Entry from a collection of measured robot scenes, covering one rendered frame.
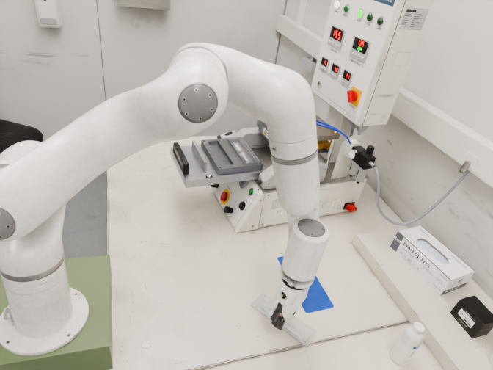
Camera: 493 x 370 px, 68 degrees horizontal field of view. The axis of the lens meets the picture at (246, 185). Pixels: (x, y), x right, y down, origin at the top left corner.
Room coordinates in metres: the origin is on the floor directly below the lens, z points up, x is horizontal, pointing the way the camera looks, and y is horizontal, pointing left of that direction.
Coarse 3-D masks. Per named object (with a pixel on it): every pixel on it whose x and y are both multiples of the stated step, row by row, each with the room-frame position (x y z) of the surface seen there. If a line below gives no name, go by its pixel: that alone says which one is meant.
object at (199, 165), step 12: (192, 144) 1.15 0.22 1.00; (192, 156) 1.11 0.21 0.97; (204, 156) 1.12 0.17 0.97; (180, 168) 1.02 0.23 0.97; (192, 168) 1.04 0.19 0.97; (204, 168) 1.02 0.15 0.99; (264, 168) 1.11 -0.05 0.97; (192, 180) 0.97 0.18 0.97; (204, 180) 0.99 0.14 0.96; (216, 180) 1.01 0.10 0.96; (228, 180) 1.03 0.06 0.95; (240, 180) 1.05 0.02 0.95
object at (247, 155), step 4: (232, 140) 1.21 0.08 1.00; (236, 140) 1.22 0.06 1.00; (240, 140) 1.22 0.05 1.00; (236, 144) 1.19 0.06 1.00; (240, 144) 1.20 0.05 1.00; (244, 144) 1.20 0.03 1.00; (236, 148) 1.16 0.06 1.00; (240, 148) 1.16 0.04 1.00; (244, 148) 1.17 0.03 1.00; (248, 148) 1.17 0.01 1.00; (240, 152) 1.14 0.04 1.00; (244, 152) 1.14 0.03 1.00; (248, 152) 1.15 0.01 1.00; (252, 152) 1.15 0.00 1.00; (244, 156) 1.11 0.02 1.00; (248, 156) 1.11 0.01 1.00; (252, 156) 1.12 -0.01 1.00; (244, 160) 1.09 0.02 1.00; (248, 160) 1.09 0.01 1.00; (252, 160) 1.10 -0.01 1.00; (256, 160) 1.10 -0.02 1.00
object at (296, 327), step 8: (264, 296) 0.68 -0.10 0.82; (256, 304) 0.65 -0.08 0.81; (264, 304) 0.65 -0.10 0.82; (272, 304) 0.66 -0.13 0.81; (264, 312) 0.63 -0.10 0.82; (272, 312) 0.63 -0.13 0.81; (288, 320) 0.61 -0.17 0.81; (296, 320) 0.62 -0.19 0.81; (288, 328) 0.59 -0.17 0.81; (296, 328) 0.59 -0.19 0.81; (304, 328) 0.60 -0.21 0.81; (312, 328) 0.60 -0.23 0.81; (296, 336) 0.57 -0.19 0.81; (304, 336) 0.57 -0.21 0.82; (312, 336) 0.58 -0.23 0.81
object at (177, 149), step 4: (176, 144) 1.11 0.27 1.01; (176, 148) 1.08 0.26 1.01; (180, 148) 1.09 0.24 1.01; (176, 152) 1.07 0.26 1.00; (180, 152) 1.06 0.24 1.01; (180, 156) 1.03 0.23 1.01; (184, 156) 1.04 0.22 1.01; (180, 160) 1.02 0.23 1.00; (184, 160) 1.01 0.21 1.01; (184, 164) 0.99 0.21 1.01; (188, 164) 1.00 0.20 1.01; (184, 168) 0.99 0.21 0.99; (188, 168) 1.00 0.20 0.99; (184, 172) 0.99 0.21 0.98; (188, 172) 1.00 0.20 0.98
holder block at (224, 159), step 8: (208, 144) 1.17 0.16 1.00; (216, 144) 1.21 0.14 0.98; (224, 144) 1.19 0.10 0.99; (208, 152) 1.12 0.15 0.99; (216, 152) 1.15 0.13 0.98; (224, 152) 1.14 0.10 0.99; (232, 152) 1.14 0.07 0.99; (216, 160) 1.07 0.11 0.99; (224, 160) 1.10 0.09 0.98; (232, 160) 1.09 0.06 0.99; (240, 160) 1.10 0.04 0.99; (216, 168) 1.04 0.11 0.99; (224, 168) 1.03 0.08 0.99; (232, 168) 1.04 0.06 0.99; (240, 168) 1.06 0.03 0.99; (248, 168) 1.07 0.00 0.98; (256, 168) 1.09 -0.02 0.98
